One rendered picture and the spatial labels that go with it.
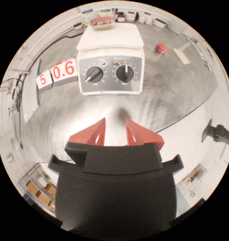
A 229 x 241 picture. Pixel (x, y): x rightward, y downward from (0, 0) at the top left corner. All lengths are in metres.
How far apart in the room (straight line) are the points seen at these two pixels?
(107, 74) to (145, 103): 0.11
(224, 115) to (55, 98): 1.74
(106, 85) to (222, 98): 1.51
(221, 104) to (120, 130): 1.52
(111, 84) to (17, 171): 2.41
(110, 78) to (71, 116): 0.14
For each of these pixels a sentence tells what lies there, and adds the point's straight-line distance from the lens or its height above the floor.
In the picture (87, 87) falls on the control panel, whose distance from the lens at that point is 0.17.
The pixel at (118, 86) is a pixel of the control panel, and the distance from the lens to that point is 0.16.
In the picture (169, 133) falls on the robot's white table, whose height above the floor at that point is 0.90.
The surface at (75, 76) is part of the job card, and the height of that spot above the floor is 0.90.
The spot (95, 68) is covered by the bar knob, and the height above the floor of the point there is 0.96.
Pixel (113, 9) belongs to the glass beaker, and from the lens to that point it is 0.17.
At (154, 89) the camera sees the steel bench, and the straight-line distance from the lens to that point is 0.22.
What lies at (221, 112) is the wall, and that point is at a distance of 1.56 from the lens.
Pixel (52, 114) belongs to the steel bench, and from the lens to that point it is 0.27.
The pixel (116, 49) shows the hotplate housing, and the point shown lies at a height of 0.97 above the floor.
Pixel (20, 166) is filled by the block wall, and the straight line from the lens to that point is 2.38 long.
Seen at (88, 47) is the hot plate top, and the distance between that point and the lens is 0.15.
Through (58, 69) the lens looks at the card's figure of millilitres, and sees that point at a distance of 0.25.
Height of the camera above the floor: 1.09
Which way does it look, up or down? 80 degrees down
